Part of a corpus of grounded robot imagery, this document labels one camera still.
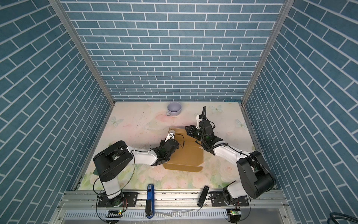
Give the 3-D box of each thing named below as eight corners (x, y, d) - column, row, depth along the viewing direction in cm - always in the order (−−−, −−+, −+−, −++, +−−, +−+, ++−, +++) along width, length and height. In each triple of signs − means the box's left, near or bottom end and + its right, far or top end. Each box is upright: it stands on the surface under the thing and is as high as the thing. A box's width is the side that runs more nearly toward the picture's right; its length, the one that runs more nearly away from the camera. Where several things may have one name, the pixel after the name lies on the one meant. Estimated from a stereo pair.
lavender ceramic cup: (167, 118, 112) (166, 112, 106) (168, 106, 120) (167, 100, 115) (181, 118, 112) (181, 113, 106) (182, 106, 121) (181, 100, 115)
